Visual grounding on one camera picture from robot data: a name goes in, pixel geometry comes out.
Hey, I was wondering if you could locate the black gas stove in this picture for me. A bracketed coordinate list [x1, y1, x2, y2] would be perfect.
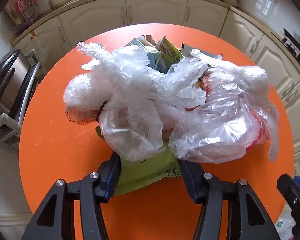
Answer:
[281, 29, 300, 78]

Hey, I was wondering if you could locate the round orange table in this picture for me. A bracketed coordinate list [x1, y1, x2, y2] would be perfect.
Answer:
[14, 0, 300, 180]

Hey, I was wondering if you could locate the silver foil wrapper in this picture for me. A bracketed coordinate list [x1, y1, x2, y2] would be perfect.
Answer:
[190, 49, 223, 67]

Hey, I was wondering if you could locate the large clear plastic bag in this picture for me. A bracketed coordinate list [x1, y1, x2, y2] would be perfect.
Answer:
[64, 41, 170, 162]

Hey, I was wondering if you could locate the metal dish rack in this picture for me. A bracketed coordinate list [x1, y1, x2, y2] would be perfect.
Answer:
[5, 0, 40, 24]

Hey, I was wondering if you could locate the white shelf rack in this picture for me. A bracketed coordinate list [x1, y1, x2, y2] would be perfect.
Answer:
[0, 112, 23, 153]

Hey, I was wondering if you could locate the black rubber band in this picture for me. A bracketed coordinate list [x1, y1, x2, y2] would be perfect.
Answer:
[96, 101, 108, 123]

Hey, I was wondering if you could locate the clear plastic bag red print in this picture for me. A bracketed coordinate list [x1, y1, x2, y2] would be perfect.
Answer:
[169, 64, 280, 164]

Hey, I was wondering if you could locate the flattened teal paper carton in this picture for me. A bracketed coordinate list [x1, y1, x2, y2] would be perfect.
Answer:
[126, 36, 163, 69]

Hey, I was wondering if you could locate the white bag green print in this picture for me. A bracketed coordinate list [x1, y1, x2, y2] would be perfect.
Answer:
[275, 215, 297, 240]

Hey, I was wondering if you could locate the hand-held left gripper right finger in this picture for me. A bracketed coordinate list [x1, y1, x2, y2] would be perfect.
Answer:
[179, 160, 282, 240]

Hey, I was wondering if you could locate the green snack wrapper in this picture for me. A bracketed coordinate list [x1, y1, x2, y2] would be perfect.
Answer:
[95, 126, 182, 196]

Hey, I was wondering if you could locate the pale green drink carton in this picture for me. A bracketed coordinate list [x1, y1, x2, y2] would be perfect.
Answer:
[155, 37, 184, 74]

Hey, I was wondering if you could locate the hanging clear plastic bag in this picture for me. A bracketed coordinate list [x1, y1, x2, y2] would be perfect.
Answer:
[27, 36, 49, 63]

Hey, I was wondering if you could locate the thin clear plastic film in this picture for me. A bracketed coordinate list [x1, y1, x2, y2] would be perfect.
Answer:
[150, 56, 209, 120]

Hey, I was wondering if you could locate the stainless steel oven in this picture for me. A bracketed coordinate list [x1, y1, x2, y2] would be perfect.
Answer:
[0, 49, 40, 128]

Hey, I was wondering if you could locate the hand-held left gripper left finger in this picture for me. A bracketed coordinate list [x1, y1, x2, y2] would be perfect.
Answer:
[21, 152, 122, 240]

